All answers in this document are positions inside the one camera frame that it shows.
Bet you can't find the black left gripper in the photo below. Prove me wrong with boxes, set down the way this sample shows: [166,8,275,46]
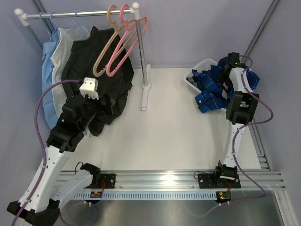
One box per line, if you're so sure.
[74,89,114,131]

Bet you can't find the beige plastic hanger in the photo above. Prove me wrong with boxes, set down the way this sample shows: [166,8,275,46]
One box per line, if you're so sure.
[92,5,136,77]

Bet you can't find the pink plastic hanger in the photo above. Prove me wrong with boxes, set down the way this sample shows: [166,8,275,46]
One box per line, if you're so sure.
[106,2,148,77]

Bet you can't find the blue plaid shirt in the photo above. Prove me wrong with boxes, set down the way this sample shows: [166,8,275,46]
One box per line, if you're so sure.
[185,52,260,124]

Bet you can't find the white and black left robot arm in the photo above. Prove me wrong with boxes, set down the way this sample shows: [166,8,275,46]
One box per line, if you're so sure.
[7,95,116,226]

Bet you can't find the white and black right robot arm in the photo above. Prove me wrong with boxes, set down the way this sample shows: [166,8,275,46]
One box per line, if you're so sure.
[213,52,259,188]

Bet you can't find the light blue shirt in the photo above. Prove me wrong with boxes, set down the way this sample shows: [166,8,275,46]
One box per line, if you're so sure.
[42,29,59,129]

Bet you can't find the white shirt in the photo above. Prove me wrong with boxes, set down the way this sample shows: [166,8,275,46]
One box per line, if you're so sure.
[50,27,90,116]

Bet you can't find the black garment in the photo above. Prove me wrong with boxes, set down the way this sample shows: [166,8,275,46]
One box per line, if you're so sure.
[62,26,134,136]

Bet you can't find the white plastic basket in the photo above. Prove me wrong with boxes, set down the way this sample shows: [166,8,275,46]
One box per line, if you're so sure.
[183,58,229,113]

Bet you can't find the white metal clothes rack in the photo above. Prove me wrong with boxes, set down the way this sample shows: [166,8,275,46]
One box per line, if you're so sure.
[14,8,151,111]

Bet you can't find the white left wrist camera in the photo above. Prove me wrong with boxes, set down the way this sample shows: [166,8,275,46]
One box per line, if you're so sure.
[79,77,99,100]

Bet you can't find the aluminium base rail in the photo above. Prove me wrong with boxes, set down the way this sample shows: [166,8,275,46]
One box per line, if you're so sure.
[53,169,286,190]

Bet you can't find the light blue cable duct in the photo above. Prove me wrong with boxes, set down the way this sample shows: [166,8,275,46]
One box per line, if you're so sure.
[72,191,217,201]

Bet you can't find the blue wire hanger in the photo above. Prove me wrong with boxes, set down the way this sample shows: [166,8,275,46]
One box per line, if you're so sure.
[49,11,58,30]
[39,11,51,37]
[74,10,92,39]

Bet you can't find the aluminium frame post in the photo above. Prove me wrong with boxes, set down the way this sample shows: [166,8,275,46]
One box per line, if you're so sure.
[241,0,281,63]

